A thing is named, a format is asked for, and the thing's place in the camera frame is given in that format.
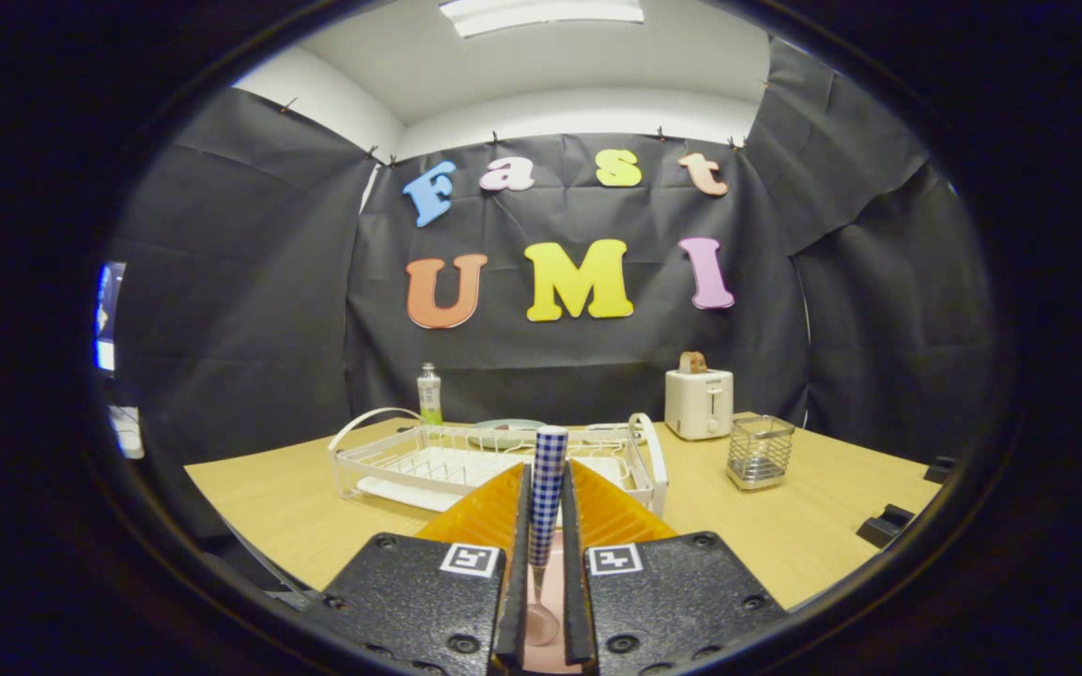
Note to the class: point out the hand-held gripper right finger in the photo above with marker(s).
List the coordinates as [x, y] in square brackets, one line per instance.
[682, 601]

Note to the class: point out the black table clamp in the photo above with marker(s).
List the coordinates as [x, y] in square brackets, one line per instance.
[884, 526]
[941, 468]

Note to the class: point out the pale green plate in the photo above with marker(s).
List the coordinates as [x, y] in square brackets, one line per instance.
[503, 427]

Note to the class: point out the black backdrop cloth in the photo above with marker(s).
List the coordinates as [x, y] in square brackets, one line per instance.
[879, 310]

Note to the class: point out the pink plate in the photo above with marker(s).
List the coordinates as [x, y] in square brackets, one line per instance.
[552, 659]

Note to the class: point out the white object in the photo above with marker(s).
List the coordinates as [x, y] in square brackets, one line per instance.
[128, 434]

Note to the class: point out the green labelled bottle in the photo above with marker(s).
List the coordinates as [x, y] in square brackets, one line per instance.
[429, 399]

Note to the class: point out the small white divided dish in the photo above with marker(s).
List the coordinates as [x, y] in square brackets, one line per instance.
[607, 432]

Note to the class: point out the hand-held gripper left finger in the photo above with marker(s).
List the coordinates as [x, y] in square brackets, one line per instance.
[409, 601]

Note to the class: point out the brown bread slice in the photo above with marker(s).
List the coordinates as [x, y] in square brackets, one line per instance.
[692, 362]

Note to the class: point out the ceiling light panel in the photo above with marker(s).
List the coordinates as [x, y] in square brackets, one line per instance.
[541, 13]

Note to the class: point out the bright screen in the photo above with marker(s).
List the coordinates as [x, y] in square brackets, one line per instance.
[109, 319]

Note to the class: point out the white toaster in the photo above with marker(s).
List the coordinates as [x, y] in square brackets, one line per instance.
[699, 406]

